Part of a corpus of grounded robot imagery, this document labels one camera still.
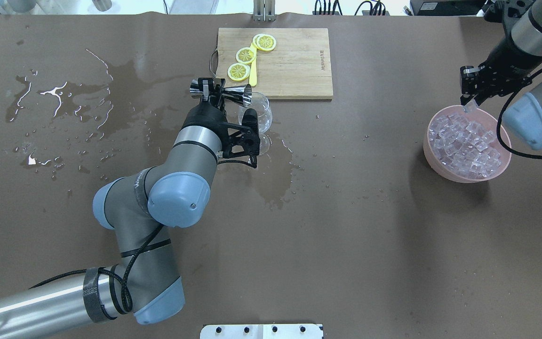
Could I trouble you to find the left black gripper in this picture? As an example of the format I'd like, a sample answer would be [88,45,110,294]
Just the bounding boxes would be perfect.
[182,79,229,137]

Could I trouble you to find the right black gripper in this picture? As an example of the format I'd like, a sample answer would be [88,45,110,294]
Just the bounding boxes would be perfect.
[460,62,533,106]

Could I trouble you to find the clear ice cube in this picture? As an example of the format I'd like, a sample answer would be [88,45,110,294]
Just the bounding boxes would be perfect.
[463,99,478,114]

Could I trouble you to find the steel cocktail jigger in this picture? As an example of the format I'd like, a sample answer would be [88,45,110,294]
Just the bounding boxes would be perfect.
[189,79,252,107]

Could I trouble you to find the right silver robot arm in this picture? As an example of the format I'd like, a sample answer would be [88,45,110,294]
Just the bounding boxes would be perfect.
[460,0,542,160]

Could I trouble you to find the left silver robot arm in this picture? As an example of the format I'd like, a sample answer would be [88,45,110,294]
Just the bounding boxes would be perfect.
[0,78,228,339]

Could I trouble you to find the clear wine glass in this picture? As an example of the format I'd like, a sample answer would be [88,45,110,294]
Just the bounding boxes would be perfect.
[237,91,272,156]

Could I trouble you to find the pink bowl of ice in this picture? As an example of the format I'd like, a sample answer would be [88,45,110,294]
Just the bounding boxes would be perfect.
[423,105,512,183]

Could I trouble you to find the yellow lemon slice near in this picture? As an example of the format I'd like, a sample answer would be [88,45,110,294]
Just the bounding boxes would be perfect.
[227,63,250,81]

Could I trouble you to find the yellow lemon slice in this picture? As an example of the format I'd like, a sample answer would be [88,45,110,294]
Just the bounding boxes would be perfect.
[235,47,257,65]
[227,63,250,81]
[253,33,277,51]

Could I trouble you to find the yellow plastic stick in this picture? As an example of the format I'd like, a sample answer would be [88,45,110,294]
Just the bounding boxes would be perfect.
[248,34,261,87]

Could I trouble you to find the yellow lemon slice middle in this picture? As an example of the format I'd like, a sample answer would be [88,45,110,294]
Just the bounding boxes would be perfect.
[235,47,257,65]

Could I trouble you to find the yellow lemon slice far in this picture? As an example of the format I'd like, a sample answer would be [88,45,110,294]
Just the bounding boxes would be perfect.
[253,33,277,51]

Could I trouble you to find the bamboo cutting board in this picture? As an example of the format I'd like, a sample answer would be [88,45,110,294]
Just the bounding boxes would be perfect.
[216,28,334,99]

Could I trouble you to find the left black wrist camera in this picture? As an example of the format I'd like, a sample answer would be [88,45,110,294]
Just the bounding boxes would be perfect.
[217,109,261,168]

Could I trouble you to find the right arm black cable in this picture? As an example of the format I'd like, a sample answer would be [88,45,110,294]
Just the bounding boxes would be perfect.
[496,54,542,163]

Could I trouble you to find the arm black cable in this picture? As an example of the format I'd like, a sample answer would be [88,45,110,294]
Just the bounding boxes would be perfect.
[0,158,257,321]
[496,54,542,163]

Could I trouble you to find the aluminium frame post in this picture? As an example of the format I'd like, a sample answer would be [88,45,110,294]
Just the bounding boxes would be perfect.
[252,0,277,22]

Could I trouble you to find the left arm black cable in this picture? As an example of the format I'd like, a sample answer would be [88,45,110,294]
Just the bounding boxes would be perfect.
[0,158,257,321]

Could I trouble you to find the white camera post base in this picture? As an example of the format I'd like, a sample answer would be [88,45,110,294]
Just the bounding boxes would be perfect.
[199,323,325,339]

